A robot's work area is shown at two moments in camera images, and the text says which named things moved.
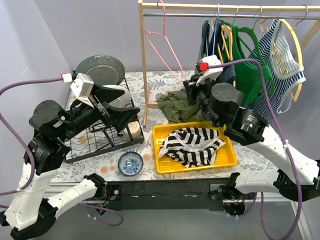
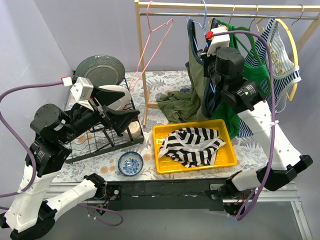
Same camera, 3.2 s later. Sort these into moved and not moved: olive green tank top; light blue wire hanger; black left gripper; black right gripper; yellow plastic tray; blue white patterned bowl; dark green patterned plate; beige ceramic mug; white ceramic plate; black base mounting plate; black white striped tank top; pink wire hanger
Moved: light blue wire hanger; black right gripper; pink wire hanger; olive green tank top
Not moved: blue white patterned bowl; yellow plastic tray; beige ceramic mug; black white striped tank top; dark green patterned plate; white ceramic plate; black left gripper; black base mounting plate
